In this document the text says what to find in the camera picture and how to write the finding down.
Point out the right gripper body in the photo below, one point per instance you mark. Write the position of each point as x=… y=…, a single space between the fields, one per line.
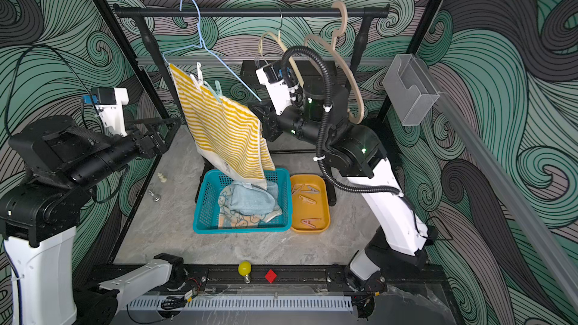
x=277 y=130

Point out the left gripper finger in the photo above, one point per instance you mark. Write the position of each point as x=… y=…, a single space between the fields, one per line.
x=173 y=126
x=157 y=121

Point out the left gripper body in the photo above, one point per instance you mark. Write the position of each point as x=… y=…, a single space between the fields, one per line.
x=150 y=150

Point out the yellow striped towel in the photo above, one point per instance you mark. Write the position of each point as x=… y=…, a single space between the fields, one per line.
x=225 y=132

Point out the green clothespin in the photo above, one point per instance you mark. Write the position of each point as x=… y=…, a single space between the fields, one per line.
x=216 y=90

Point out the pink clothespin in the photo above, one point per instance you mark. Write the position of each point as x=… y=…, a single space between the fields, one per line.
x=310 y=222
x=305 y=188

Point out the light blue towel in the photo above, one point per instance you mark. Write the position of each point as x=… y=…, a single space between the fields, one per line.
x=249 y=199

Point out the orange clothespin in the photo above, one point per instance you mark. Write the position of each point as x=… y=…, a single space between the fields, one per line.
x=307 y=200

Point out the blue wire hanger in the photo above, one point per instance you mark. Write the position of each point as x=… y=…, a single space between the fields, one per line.
x=202 y=46

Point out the pink wooden hanger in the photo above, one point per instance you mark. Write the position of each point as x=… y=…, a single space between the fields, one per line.
x=331 y=49

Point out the bunny pattern towel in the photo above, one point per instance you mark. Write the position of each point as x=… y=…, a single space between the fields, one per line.
x=229 y=219

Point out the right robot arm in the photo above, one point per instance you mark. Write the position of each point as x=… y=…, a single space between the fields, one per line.
x=402 y=236

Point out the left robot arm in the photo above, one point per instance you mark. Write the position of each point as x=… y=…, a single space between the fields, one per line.
x=39 y=219

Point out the white chess pawn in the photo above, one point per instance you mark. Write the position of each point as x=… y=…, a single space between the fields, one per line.
x=162 y=177

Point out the silver chess piece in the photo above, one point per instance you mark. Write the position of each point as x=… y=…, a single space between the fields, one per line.
x=156 y=197

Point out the yellow plastic tray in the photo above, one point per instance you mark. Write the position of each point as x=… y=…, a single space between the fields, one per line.
x=301 y=210

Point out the teal perforated plastic basket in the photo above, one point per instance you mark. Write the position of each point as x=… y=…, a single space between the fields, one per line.
x=211 y=218

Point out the black case on floor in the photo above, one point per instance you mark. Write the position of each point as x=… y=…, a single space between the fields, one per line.
x=383 y=129

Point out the black clothes rack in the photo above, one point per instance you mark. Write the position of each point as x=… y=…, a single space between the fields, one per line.
x=250 y=12

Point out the yellow light bulb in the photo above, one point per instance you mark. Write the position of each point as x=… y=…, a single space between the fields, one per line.
x=244 y=270

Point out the red diamond marker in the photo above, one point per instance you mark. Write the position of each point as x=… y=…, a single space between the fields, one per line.
x=271 y=276

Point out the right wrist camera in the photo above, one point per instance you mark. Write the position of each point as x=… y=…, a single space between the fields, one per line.
x=281 y=94

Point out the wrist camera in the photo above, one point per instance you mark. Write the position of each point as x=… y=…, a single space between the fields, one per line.
x=109 y=103
x=281 y=94

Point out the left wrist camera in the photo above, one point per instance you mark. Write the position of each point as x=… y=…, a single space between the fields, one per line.
x=109 y=103

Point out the clear acrylic wall box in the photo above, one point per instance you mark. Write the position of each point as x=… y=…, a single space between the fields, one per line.
x=411 y=89

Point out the white slotted cable duct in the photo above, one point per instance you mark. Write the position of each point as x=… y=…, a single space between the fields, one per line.
x=269 y=303

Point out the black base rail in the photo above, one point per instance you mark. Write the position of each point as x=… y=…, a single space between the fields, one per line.
x=216 y=279

